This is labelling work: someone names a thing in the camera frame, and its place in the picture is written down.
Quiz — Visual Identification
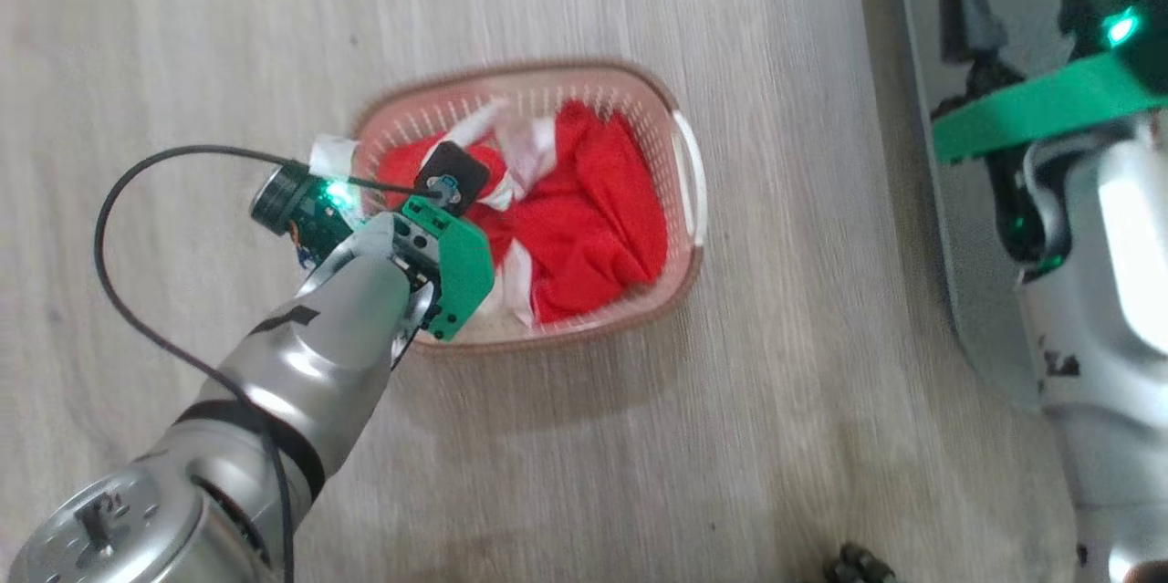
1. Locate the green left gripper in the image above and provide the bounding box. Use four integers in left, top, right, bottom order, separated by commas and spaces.
251, 161, 495, 342

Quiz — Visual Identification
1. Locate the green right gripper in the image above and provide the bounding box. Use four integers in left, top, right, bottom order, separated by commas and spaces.
933, 0, 1168, 274

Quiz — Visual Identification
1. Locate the red and white garment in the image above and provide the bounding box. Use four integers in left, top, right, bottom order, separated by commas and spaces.
310, 98, 669, 328

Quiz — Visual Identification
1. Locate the cream plastic basket brown rim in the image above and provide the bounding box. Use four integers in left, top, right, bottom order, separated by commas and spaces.
349, 60, 708, 356

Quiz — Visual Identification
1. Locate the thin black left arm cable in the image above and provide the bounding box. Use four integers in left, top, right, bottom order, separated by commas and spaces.
94, 145, 430, 583

